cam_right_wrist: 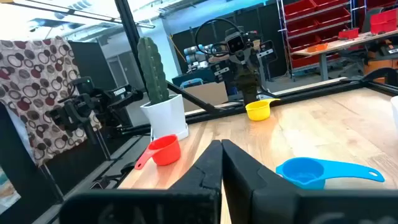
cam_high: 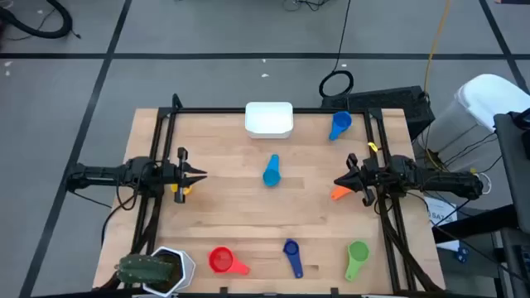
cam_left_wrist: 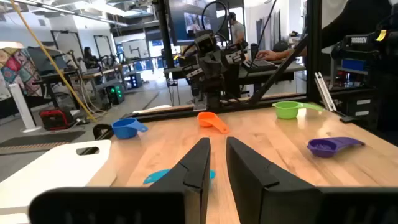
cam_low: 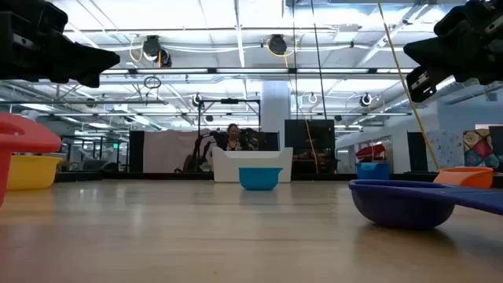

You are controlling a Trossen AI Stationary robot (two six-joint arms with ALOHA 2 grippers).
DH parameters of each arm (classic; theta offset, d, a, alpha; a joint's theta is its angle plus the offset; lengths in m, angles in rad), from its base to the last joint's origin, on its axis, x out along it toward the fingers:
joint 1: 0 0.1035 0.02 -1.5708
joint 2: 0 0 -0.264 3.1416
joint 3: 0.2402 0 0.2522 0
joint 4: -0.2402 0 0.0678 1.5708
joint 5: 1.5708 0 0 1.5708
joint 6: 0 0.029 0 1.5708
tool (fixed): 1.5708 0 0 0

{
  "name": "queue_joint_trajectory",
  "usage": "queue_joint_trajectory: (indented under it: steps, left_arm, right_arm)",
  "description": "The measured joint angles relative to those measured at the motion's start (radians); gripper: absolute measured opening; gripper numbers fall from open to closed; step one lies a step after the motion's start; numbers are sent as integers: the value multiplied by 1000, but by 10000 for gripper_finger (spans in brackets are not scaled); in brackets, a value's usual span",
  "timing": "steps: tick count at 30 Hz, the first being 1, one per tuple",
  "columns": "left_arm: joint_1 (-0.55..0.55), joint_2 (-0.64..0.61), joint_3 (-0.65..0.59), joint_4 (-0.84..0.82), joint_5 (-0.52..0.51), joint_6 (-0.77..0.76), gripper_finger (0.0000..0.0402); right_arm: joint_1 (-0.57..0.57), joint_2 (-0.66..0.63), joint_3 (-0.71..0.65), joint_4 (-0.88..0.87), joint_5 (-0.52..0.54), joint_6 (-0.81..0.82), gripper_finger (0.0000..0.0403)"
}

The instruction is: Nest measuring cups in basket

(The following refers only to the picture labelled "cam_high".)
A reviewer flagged white lidded trash bin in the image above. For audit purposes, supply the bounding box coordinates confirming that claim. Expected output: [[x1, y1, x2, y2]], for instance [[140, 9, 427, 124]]
[[417, 73, 530, 173]]

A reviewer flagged black metal table frame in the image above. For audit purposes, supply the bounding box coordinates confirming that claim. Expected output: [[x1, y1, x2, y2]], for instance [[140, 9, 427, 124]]
[[97, 93, 446, 297]]

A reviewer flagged orange measuring cup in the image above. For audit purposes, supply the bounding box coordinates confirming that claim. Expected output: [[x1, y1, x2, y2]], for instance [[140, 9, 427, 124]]
[[330, 185, 353, 202]]

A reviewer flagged white plastic basket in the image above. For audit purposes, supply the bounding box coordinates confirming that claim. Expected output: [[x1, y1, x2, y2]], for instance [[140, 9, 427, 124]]
[[244, 101, 295, 140]]

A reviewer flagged white hexagonal plant pot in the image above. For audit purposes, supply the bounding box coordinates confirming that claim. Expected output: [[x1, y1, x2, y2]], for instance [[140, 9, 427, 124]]
[[142, 246, 196, 298]]

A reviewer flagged black cable with coil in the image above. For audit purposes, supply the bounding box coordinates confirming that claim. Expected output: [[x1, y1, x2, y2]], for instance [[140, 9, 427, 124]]
[[317, 0, 355, 99]]

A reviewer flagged red measuring cup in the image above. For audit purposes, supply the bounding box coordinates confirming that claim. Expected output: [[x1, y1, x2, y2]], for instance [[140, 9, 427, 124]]
[[208, 246, 252, 276]]

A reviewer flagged green measuring cup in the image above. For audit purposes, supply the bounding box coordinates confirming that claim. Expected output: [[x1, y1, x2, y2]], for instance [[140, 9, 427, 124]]
[[344, 240, 371, 282]]

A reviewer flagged green cactus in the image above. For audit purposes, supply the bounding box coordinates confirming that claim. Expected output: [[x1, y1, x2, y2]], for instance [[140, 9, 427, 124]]
[[114, 253, 176, 286]]

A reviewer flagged white paper sign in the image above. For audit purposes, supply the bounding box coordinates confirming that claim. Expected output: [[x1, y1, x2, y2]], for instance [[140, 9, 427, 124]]
[[424, 196, 459, 228]]

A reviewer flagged small navy measuring cup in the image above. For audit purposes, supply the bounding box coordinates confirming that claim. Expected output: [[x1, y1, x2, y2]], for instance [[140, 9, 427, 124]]
[[282, 238, 304, 279]]

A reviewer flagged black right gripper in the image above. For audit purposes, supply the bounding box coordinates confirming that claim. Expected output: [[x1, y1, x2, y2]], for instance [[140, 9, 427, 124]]
[[333, 152, 388, 207]]

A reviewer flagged light blue measuring cup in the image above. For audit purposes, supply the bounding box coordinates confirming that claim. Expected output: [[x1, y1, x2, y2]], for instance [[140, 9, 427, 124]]
[[262, 154, 282, 188]]

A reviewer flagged black cable bundle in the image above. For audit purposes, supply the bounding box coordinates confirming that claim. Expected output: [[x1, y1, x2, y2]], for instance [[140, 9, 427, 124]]
[[282, 0, 332, 12]]

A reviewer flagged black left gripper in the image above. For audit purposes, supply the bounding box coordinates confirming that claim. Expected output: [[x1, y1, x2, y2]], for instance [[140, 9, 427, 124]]
[[159, 147, 208, 204]]

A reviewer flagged black left base cable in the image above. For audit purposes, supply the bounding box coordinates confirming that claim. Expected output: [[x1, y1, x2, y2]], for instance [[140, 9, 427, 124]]
[[101, 192, 140, 249]]

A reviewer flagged royal blue measuring cup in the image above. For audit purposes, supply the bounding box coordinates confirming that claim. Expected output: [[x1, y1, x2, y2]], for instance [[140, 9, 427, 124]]
[[329, 110, 354, 142]]

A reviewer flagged thick black hose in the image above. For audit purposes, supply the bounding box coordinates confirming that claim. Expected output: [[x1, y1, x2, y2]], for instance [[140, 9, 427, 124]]
[[0, 0, 75, 41]]

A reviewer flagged black furniture base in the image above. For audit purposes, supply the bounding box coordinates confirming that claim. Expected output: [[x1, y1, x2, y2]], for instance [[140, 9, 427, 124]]
[[432, 204, 530, 298]]

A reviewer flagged small blue floor item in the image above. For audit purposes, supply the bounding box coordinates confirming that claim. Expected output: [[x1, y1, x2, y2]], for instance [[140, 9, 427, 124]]
[[453, 246, 471, 265]]

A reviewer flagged thick yellow cable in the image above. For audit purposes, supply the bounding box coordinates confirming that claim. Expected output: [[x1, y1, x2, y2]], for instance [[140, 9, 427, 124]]
[[422, 0, 453, 96]]

